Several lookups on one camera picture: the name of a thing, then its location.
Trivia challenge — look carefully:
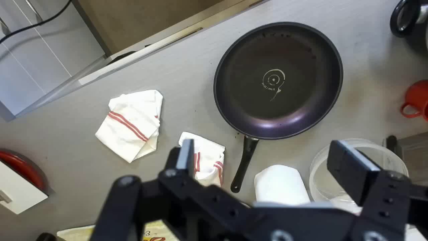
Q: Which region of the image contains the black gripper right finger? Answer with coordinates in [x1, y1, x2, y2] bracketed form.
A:
[326, 139, 428, 241]

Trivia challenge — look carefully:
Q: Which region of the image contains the clear plastic container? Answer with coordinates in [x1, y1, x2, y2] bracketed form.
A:
[307, 138, 410, 217]

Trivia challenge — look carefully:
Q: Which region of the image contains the dark nonstick frying pan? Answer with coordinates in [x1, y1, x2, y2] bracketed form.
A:
[212, 20, 345, 194]

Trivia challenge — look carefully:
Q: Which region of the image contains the white red-striped towel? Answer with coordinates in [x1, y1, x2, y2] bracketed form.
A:
[93, 89, 164, 165]
[177, 131, 226, 188]

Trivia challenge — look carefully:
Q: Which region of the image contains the white paper towel roll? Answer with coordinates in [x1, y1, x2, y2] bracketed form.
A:
[252, 164, 311, 206]

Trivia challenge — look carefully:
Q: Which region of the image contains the red bowl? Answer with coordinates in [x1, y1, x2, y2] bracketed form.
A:
[0, 148, 49, 193]

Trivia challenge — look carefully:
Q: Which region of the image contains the thin black cable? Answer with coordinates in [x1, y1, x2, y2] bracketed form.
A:
[0, 0, 73, 46]

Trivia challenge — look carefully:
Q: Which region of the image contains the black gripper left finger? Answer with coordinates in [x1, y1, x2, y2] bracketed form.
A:
[88, 138, 255, 241]

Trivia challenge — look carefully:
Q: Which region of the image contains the black pot with glass lid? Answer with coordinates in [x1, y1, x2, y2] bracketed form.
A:
[389, 0, 428, 39]

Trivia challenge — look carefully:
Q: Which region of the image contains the flat folded white red-striped towel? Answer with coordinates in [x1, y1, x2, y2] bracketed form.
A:
[93, 89, 164, 165]

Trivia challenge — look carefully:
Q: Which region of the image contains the red mug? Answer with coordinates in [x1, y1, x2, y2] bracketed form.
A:
[398, 79, 428, 121]

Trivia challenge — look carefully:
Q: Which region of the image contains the white box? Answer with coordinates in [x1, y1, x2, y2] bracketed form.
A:
[0, 160, 48, 216]

